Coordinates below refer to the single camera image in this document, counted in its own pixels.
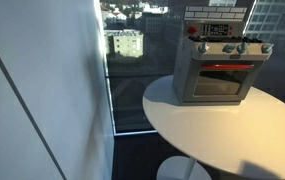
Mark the grey toy stove oven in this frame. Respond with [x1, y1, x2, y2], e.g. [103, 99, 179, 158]
[173, 5, 272, 105]

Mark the blue stove knob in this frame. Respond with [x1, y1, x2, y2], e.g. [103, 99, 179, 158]
[223, 45, 235, 53]
[261, 43, 273, 53]
[198, 42, 209, 53]
[237, 42, 247, 54]

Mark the red round back panel knob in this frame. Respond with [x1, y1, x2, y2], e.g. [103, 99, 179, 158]
[187, 25, 197, 34]

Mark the red oven door handle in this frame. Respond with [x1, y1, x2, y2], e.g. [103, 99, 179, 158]
[201, 64, 254, 70]

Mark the white round table pedestal base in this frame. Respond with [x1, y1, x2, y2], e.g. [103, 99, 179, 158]
[156, 156, 212, 180]

